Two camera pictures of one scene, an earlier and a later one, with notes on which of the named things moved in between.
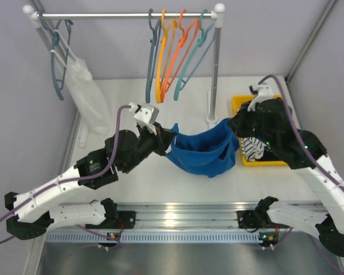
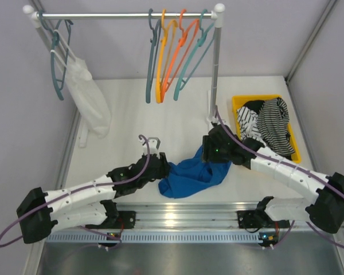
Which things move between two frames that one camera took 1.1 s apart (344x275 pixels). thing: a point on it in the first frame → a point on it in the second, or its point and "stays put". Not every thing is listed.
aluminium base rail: x=190 y=222 stays put
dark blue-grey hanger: x=156 y=30 stays put
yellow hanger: x=163 y=43 stays put
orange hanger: x=183 y=40 stays put
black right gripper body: x=247 y=125 → x=213 y=153
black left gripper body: x=163 y=138 → x=163 y=165
